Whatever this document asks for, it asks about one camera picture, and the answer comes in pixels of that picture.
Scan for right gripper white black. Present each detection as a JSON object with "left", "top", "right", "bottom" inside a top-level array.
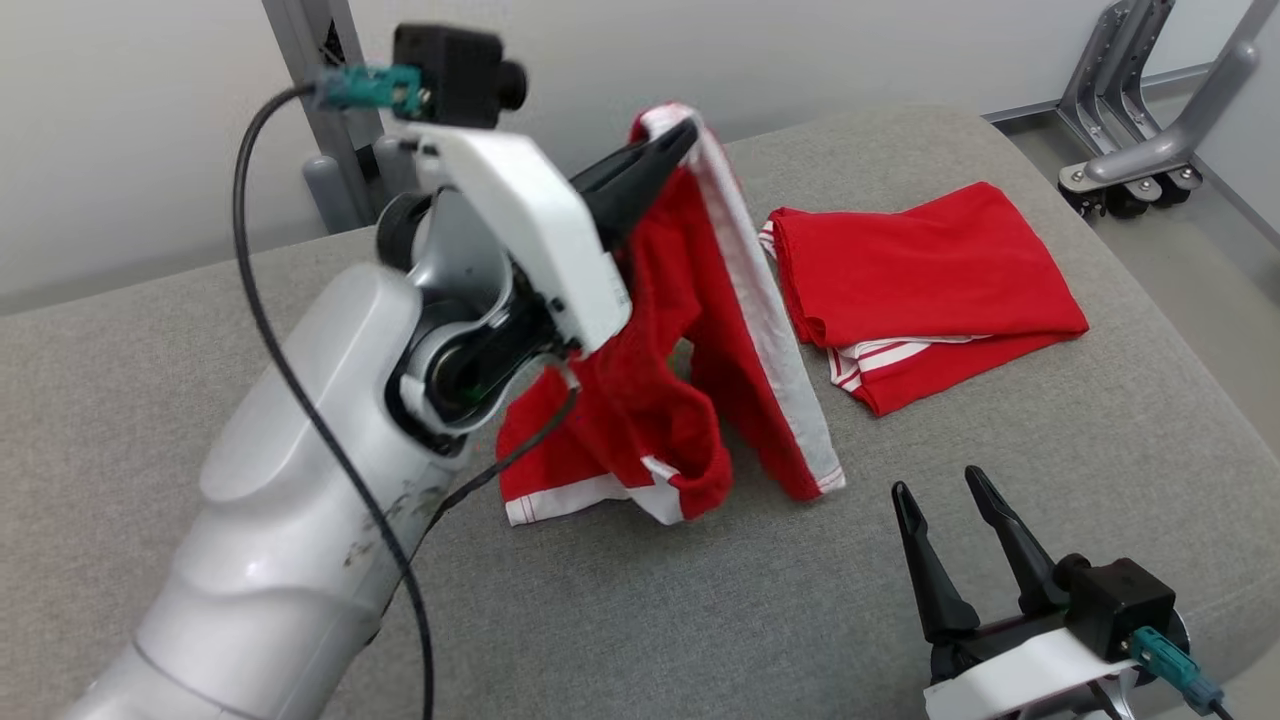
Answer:
[{"left": 890, "top": 465, "right": 1143, "bottom": 720}]

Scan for right camera teal connector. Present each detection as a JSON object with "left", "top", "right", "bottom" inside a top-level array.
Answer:
[{"left": 1130, "top": 627, "right": 1226, "bottom": 713}]

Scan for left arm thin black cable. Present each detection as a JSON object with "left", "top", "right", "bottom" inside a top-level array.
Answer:
[{"left": 232, "top": 85, "right": 581, "bottom": 720}]

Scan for camera teal connector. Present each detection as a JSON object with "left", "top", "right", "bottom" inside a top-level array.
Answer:
[
  {"left": 1130, "top": 627, "right": 1226, "bottom": 713},
  {"left": 313, "top": 64, "right": 429, "bottom": 119}
]

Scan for red shorts with white trim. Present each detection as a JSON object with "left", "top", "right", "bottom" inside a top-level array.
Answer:
[{"left": 497, "top": 102, "right": 847, "bottom": 528}]

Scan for grey cylindrical post foot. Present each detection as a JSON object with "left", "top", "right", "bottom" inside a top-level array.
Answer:
[
  {"left": 373, "top": 135, "right": 421, "bottom": 201},
  {"left": 303, "top": 153, "right": 353, "bottom": 234}
]

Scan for red white striped shirt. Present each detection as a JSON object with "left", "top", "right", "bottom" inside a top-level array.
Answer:
[{"left": 758, "top": 181, "right": 1090, "bottom": 418}]

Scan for grey metal slotted post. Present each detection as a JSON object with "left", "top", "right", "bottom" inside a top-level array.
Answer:
[{"left": 262, "top": 0, "right": 386, "bottom": 233}]

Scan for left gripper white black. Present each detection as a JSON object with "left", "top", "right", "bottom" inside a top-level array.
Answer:
[{"left": 400, "top": 117, "right": 701, "bottom": 356}]

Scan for left camera teal connector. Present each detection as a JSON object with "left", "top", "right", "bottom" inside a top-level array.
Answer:
[{"left": 313, "top": 64, "right": 429, "bottom": 119}]

